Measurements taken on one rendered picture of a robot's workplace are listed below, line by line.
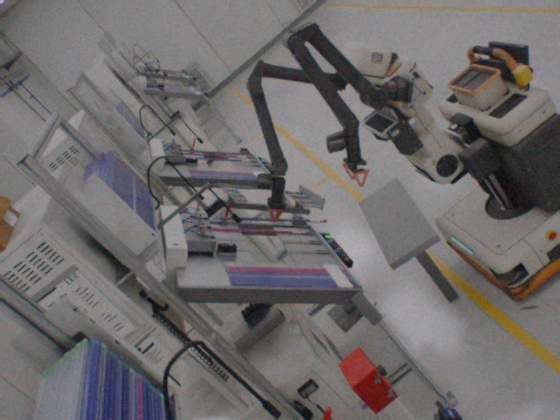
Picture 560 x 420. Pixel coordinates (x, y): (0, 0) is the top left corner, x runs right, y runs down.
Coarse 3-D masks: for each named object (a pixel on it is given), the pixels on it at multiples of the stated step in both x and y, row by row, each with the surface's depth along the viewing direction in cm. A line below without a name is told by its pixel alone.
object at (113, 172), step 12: (108, 156) 233; (96, 168) 224; (108, 168) 217; (120, 168) 235; (84, 180) 222; (108, 180) 205; (120, 180) 220; (132, 180) 238; (120, 192) 207; (132, 192) 223; (144, 192) 242; (132, 204) 210; (144, 204) 226; (144, 216) 213
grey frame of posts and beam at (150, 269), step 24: (24, 168) 170; (48, 192) 174; (72, 216) 178; (120, 240) 188; (144, 264) 192; (168, 288) 196; (192, 312) 200; (216, 336) 206; (384, 336) 224; (240, 360) 211; (408, 360) 231; (264, 384) 218; (432, 384) 239; (288, 408) 224
